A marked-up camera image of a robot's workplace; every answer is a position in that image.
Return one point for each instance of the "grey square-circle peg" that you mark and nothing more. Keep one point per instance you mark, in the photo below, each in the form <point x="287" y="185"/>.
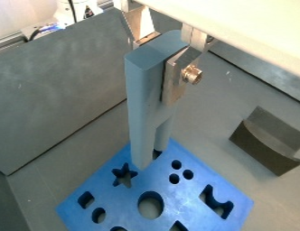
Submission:
<point x="151" y="117"/>

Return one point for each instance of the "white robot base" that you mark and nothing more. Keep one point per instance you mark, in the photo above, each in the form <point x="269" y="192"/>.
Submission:
<point x="73" y="11"/>

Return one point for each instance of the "blue shape-sorting board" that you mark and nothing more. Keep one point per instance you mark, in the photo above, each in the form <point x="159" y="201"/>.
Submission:
<point x="177" y="195"/>

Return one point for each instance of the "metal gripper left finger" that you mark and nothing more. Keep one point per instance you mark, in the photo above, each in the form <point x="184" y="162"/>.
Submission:
<point x="139" y="23"/>

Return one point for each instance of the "grey foam wall panel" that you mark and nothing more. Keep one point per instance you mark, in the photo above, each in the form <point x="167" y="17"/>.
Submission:
<point x="60" y="81"/>

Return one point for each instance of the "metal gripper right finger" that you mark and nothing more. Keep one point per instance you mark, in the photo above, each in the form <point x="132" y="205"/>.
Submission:
<point x="181" y="69"/>

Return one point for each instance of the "dark grey foam block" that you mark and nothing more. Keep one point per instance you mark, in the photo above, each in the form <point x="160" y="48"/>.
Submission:
<point x="269" y="140"/>

